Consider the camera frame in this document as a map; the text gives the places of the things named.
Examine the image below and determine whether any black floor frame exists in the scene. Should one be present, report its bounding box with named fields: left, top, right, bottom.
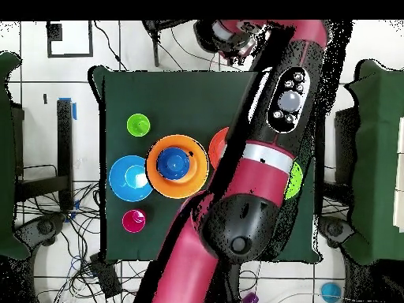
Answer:
left=46, top=21, right=94, bottom=58

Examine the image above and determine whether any green cup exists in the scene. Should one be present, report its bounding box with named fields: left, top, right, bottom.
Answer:
left=126, top=113, right=152, bottom=138

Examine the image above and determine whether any green cloth side table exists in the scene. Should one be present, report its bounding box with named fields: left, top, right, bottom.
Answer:
left=342, top=59, right=404, bottom=266
left=0, top=51, right=31, bottom=261

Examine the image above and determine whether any small dark blue bowl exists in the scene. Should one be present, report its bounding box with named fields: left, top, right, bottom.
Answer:
left=156, top=147, right=191, bottom=181

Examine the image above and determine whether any dark green tablecloth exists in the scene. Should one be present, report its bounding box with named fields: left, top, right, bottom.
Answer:
left=88, top=64, right=326, bottom=264

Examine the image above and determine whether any black floor cable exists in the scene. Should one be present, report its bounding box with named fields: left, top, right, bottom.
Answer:
left=93, top=21, right=127, bottom=71

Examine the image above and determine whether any green bowl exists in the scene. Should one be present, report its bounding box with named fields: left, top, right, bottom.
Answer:
left=283, top=160, right=305, bottom=200

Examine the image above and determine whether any tangle of cables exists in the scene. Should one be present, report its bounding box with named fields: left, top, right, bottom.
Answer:
left=15, top=181, right=149, bottom=303

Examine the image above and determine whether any large yellow-orange bowl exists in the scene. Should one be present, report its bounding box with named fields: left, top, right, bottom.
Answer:
left=145, top=134, right=210, bottom=200

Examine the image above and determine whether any blue cup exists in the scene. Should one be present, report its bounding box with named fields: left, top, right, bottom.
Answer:
left=320, top=282, right=342, bottom=303

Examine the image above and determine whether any black table frame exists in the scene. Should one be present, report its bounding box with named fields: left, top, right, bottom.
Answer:
left=324, top=107, right=357, bottom=215
left=13, top=99, right=75, bottom=211

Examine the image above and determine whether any light blue bowl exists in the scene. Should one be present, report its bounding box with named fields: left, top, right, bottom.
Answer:
left=108, top=155, right=155, bottom=203

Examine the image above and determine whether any red cup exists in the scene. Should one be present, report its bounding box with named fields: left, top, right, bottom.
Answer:
left=122, top=208, right=147, bottom=234

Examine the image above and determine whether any orange-red shallow bowl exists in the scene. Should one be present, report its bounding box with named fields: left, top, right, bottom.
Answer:
left=208, top=126, right=230, bottom=170

